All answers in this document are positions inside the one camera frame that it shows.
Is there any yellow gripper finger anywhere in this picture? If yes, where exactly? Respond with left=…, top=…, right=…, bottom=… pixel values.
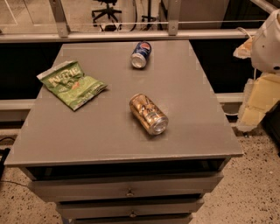
left=233, top=38, right=253, bottom=59
left=236, top=73, right=280, bottom=132

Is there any black office chair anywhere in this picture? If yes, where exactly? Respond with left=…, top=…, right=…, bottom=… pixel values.
left=91, top=0, right=122, bottom=24

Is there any white cable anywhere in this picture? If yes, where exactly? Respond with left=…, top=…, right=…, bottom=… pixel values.
left=236, top=26, right=254, bottom=39

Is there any blue pepsi can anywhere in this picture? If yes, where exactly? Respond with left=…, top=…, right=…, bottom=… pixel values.
left=130, top=41, right=151, bottom=69

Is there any top grey drawer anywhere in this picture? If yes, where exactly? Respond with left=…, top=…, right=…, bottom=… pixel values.
left=28, top=171, right=223, bottom=202

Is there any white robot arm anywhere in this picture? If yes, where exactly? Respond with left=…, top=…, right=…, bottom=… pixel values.
left=233, top=9, right=280, bottom=132

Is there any metal window rail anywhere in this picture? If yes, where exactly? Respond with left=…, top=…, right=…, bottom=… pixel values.
left=0, top=28, right=257, bottom=44

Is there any green chip bag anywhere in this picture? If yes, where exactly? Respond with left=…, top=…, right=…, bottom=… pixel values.
left=37, top=60, right=107, bottom=111

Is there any grey drawer cabinet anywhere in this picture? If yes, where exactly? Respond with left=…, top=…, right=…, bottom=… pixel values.
left=6, top=40, right=242, bottom=224

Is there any grey drawer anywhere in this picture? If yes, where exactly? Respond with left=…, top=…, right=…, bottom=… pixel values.
left=28, top=171, right=223, bottom=202
left=57, top=199, right=204, bottom=219

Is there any gold soda can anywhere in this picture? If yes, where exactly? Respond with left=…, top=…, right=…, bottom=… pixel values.
left=129, top=94, right=169, bottom=136

